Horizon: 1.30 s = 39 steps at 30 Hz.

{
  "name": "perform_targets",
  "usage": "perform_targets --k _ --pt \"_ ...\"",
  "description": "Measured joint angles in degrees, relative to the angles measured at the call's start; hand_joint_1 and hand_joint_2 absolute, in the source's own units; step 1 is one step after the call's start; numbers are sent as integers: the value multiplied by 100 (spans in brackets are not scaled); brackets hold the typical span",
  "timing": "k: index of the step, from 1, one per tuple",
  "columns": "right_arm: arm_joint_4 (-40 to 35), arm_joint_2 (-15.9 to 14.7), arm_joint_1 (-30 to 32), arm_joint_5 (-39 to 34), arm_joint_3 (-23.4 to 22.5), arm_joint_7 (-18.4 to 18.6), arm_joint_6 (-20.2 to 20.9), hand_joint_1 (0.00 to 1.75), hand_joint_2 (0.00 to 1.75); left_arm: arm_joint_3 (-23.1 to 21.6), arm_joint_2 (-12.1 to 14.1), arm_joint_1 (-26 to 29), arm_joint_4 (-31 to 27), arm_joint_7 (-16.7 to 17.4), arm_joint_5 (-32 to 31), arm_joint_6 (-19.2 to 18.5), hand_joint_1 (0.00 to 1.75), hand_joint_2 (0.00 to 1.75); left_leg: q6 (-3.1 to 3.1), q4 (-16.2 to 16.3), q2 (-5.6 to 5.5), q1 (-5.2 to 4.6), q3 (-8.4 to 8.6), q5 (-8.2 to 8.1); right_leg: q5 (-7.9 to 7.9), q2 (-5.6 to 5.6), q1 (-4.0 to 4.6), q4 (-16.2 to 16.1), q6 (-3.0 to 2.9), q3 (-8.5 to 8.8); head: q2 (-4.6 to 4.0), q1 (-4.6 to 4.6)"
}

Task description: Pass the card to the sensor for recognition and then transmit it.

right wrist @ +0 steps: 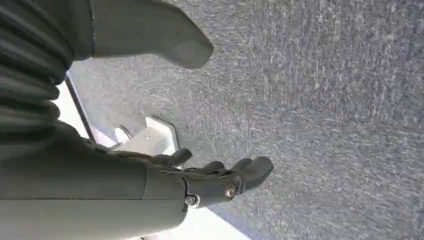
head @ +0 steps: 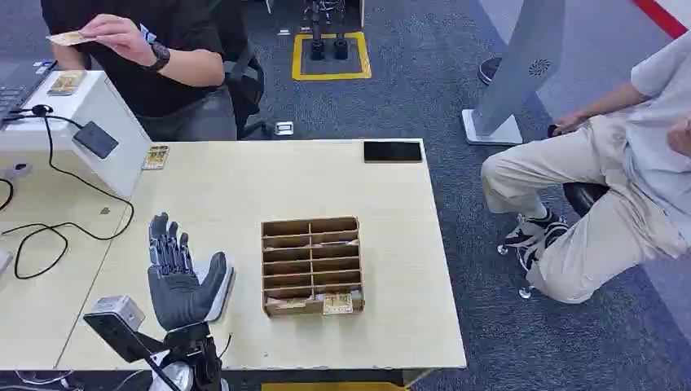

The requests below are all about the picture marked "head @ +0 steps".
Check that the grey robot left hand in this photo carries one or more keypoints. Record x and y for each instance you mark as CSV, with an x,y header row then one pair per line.
x,y
178,291

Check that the person's left hand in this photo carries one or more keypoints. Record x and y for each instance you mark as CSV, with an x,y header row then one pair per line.
x,y
121,35

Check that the yellow printed card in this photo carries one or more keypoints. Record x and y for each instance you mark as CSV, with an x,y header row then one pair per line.
x,y
156,157
67,39
337,305
67,82

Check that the wooden slotted card box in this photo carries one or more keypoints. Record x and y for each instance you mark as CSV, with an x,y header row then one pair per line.
x,y
311,253

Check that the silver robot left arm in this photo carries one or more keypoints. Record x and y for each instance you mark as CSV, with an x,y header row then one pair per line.
x,y
194,351

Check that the black wristwatch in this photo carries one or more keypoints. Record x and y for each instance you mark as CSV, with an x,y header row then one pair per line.
x,y
159,56

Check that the grey card reader device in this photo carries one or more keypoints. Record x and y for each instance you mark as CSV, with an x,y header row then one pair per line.
x,y
224,302

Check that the person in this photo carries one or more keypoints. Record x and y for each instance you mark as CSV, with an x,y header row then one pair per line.
x,y
594,243
178,32

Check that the black flat card reader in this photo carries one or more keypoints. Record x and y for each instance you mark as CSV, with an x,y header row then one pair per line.
x,y
95,140

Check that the stack of cards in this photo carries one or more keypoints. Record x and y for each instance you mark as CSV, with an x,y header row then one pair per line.
x,y
286,303

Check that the dark laptop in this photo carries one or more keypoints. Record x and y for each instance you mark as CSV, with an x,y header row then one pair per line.
x,y
16,86

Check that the white box stand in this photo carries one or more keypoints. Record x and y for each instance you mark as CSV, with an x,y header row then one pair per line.
x,y
119,167

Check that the black office chair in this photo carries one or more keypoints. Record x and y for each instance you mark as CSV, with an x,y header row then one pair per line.
x,y
245,86

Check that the grey computer mouse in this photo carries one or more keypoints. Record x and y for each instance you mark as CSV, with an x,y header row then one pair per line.
x,y
17,170

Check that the yellow floor tape square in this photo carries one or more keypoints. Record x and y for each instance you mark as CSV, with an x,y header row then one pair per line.
x,y
297,59

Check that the small white floor box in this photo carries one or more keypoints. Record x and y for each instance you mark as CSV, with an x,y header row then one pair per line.
x,y
284,128

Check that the black robot leg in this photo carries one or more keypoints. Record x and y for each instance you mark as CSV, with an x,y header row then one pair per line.
x,y
317,46
340,46

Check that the black smartphone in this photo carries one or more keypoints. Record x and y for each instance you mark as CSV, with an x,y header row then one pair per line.
x,y
392,151

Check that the black round object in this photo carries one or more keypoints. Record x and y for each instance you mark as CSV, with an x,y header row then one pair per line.
x,y
488,70

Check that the grey standing panel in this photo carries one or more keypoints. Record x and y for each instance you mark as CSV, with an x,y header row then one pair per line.
x,y
518,65

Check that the small black object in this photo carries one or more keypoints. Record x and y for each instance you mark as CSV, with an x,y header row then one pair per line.
x,y
552,131

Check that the black stool with chrome base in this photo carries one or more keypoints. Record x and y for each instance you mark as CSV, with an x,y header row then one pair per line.
x,y
583,197

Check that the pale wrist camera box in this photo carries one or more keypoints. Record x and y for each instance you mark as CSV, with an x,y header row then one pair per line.
x,y
116,310

